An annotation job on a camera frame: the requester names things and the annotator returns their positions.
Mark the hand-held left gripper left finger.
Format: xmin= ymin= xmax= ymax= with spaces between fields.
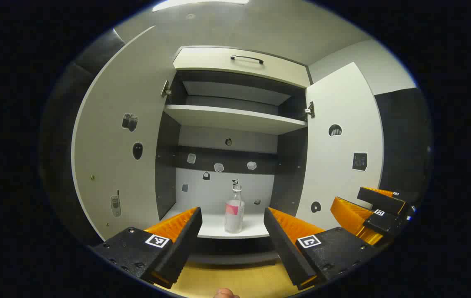
xmin=88 ymin=206 xmax=203 ymax=289

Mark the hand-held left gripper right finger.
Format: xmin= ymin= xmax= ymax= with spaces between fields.
xmin=263 ymin=207 xmax=379 ymax=290

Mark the white cabinet door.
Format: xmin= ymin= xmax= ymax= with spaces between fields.
xmin=71 ymin=26 xmax=177 ymax=240
xmin=295 ymin=62 xmax=385 ymax=232

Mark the clear bottle with pink label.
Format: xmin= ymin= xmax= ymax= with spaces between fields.
xmin=224 ymin=184 xmax=245 ymax=234

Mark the white thin cabinet shelf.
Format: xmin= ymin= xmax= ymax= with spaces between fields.
xmin=161 ymin=205 xmax=271 ymax=239

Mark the white thick cabinet shelf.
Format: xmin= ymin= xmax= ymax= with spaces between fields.
xmin=163 ymin=104 xmax=308 ymax=135

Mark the white cabinet drawer front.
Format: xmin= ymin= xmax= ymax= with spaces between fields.
xmin=172 ymin=46 xmax=311 ymax=89

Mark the black backdrop cloth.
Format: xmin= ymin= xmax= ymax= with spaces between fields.
xmin=40 ymin=29 xmax=432 ymax=245

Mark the ceiling light panel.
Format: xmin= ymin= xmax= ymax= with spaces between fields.
xmin=152 ymin=0 xmax=250 ymax=12

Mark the black drawer handle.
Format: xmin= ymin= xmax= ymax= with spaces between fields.
xmin=230 ymin=55 xmax=265 ymax=65

